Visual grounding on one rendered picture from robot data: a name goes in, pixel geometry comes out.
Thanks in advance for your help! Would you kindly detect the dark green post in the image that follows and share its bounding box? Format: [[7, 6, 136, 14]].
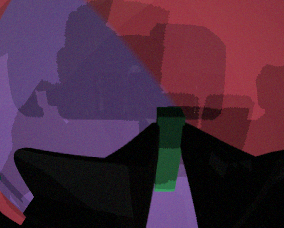
[[154, 108, 186, 192]]

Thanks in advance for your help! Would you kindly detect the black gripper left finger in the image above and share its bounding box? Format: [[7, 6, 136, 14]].
[[14, 123, 159, 228]]

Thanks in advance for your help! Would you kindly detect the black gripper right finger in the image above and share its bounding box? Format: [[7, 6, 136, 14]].
[[181, 123, 284, 228]]

